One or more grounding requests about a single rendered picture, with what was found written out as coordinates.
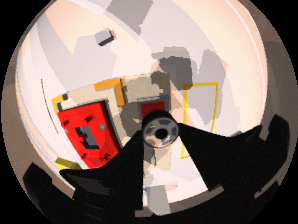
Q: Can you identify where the yellow rectangular outline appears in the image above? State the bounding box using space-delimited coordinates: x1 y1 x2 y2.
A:
181 81 218 159

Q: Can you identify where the yellow rectangular block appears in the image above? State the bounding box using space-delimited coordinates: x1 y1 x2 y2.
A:
55 157 81 169

